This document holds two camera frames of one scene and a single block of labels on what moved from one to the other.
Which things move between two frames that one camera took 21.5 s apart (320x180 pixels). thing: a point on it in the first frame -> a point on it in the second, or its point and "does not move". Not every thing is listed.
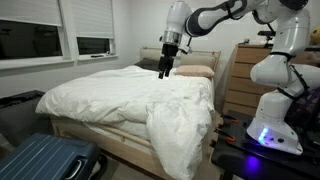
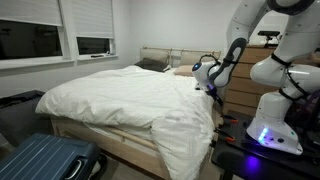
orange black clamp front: [225, 135] does not move
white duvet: [175, 112] does not move
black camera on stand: [269, 34] does not move
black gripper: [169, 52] -> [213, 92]
